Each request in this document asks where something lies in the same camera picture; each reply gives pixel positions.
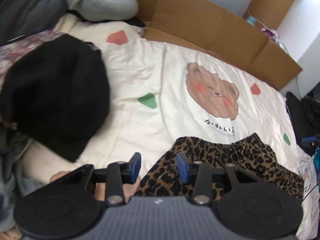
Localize grey neck pillow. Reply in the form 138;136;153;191
66;0;139;22

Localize blue cap detergent bottle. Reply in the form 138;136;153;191
246;15;257;26

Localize floral folded cloth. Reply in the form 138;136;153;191
133;26;147;37

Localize paisley patterned garment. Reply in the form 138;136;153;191
1;30;104;83

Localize teal printed jersey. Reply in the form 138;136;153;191
313;147;320;172

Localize blue denim jeans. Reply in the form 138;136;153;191
1;128;34;232

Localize black garment on pile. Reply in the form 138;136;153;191
1;34;110;162

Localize cream bear print bedsheet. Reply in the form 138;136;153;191
22;14;319;239

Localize white pillar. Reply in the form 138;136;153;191
278;0;319;98

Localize leopard print garment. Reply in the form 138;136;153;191
135;133;304;200

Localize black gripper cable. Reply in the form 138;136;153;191
301;182;320;203

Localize purple white plastic bag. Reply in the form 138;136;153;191
260;27;289;54

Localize tall cardboard box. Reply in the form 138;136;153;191
242;0;294;29

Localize brown cardboard sheet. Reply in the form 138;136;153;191
137;0;302;90

